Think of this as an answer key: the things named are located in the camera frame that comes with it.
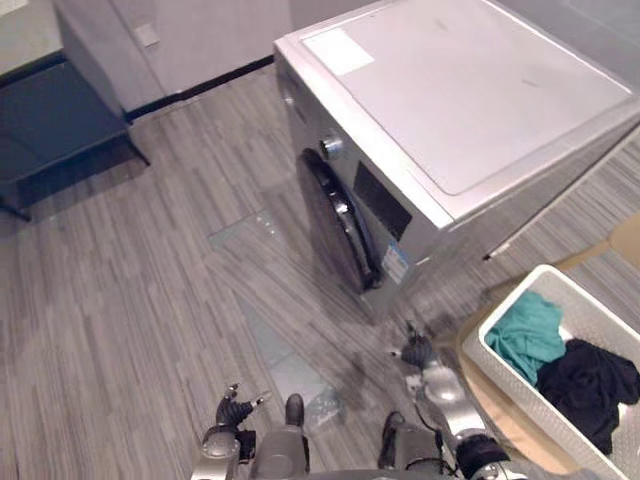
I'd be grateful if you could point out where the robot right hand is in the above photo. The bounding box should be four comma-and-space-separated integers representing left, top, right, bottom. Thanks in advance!
388, 319, 437, 370

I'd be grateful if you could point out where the black washer display panel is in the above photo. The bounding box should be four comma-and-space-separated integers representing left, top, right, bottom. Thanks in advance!
353, 162, 414, 242

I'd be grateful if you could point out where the teal garment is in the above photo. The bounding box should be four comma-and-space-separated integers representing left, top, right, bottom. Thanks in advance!
484, 291, 569, 384

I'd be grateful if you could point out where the black garment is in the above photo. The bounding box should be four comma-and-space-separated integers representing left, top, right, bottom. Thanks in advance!
535, 338, 640, 456

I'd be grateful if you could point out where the silver washing machine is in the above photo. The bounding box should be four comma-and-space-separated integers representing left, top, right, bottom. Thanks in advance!
273, 0, 640, 327

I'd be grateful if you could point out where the white wall socket plate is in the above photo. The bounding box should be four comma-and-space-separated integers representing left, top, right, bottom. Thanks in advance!
133, 22, 161, 49

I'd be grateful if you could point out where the round washing machine door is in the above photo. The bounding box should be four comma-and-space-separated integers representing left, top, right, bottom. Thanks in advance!
295, 148, 384, 294

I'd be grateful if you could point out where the dark cabinet with legs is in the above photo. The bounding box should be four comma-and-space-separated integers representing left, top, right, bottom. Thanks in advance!
0, 0, 152, 222

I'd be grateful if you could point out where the black baseboard strip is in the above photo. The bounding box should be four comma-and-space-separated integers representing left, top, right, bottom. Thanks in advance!
121, 54, 277, 124

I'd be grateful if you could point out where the clear plastic floor sheet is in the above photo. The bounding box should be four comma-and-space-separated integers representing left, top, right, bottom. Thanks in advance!
207, 179, 347, 432

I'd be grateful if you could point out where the blue white energy label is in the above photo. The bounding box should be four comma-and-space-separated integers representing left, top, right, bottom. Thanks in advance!
381, 240, 414, 289

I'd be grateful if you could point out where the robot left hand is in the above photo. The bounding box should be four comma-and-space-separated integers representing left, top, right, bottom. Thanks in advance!
213, 382, 274, 429

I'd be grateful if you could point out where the chrome washer dial knob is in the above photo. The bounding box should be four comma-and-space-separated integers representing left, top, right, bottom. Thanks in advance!
319, 130, 345, 160

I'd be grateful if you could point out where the robot right leg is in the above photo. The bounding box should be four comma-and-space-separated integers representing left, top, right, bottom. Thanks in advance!
376, 410, 454, 480

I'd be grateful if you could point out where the white sticker on washer lid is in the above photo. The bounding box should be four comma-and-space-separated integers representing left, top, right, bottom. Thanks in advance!
301, 27, 376, 78

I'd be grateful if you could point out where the white woven laundry basket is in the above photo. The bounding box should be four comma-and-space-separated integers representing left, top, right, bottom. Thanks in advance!
460, 264, 640, 480

